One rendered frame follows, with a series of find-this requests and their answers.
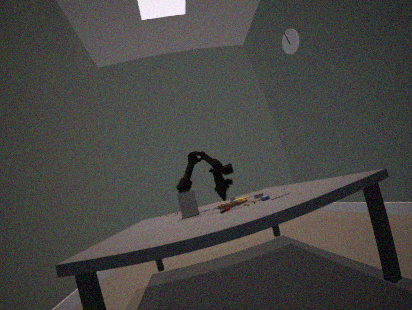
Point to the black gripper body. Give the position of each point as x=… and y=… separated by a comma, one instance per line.
x=220, y=186

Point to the round orange bead board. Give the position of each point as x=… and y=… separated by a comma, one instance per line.
x=233, y=204

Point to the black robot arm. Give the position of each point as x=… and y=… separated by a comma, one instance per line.
x=185, y=183

